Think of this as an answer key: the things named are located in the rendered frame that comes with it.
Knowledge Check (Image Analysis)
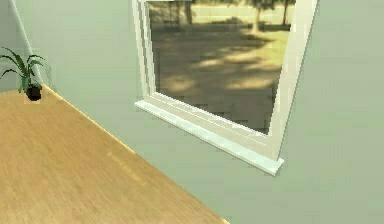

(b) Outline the green house plant black pot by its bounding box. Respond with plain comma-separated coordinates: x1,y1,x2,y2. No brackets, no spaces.
0,46,47,102

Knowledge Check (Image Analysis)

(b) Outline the white framed window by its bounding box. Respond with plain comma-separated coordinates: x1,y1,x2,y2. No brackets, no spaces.
130,0,320,177

